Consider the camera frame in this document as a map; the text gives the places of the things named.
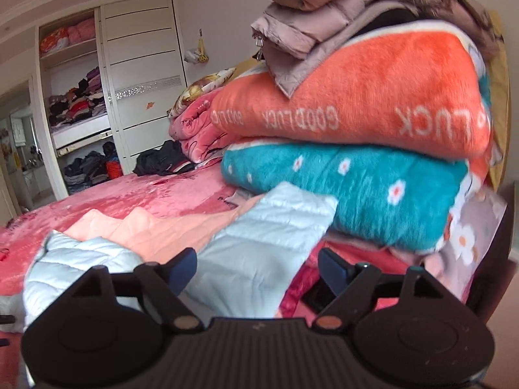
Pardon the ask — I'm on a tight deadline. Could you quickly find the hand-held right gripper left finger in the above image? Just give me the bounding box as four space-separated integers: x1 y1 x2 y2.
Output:
71 247 203 333

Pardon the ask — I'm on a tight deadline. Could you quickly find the orange fleece blanket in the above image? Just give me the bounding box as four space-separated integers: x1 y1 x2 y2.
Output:
211 22 493 160

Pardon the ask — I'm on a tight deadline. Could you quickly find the stack of folded clothes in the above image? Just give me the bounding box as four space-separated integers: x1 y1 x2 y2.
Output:
49 67 107 130

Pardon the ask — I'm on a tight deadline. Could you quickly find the mauve puffer jacket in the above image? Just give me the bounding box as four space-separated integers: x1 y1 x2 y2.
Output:
250 0 503 98

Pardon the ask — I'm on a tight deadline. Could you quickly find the pink and orange bedding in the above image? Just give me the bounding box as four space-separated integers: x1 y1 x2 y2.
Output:
40 19 96 53

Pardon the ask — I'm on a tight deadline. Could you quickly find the peach quilted garment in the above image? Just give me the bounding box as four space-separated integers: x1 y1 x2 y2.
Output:
65 194 268 264

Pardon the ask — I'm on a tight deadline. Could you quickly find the lilac floral sheet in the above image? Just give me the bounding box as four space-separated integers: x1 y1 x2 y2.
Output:
440 186 507 296

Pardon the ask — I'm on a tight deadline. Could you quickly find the pink folded quilt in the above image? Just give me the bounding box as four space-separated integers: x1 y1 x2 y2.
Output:
168 89 234 169

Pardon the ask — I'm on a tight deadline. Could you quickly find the small object on floor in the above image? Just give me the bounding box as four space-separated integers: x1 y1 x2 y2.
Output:
184 28 209 65

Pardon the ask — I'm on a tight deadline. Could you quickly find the black clothes pile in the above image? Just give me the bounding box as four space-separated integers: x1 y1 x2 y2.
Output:
133 140 195 177

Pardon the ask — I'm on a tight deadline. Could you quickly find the heap of dark clothes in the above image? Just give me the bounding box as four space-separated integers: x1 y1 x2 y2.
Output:
63 142 122 189

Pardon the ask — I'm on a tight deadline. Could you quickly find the light blue puffer jacket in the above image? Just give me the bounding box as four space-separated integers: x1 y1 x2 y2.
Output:
22 181 339 325

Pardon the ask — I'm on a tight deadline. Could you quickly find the red heart-print bed blanket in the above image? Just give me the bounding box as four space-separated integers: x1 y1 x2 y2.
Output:
0 168 410 373

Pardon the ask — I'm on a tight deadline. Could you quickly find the white wardrobe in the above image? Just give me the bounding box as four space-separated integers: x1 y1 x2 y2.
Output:
36 0 189 201

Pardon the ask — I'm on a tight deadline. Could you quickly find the teal floral fleece blanket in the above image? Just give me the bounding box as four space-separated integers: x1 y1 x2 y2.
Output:
221 140 483 254

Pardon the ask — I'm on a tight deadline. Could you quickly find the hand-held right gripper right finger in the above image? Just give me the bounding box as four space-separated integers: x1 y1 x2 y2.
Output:
314 247 451 330

